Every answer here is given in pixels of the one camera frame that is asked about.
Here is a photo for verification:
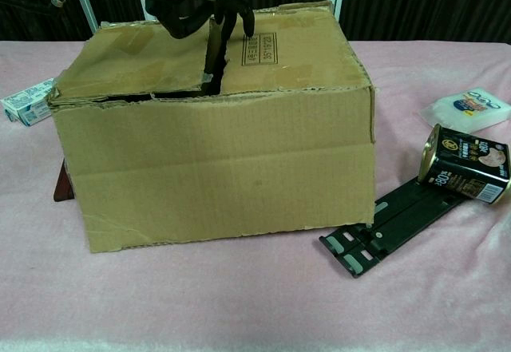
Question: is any pink tablecloth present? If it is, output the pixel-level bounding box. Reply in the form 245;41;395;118
0;39;511;352

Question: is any white tissue packet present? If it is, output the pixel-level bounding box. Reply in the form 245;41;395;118
422;87;511;133

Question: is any black luncheon meat can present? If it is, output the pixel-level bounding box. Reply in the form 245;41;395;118
418;123;511;206

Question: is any black folding stand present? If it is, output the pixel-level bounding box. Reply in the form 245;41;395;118
318;192;466;280

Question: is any dark pleated curtain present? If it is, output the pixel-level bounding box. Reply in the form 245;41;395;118
0;0;511;44

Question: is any brown cardboard shipping box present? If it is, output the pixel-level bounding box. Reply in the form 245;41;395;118
46;0;378;254

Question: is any small white blue carton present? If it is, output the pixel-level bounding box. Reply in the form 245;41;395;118
0;78;57;128

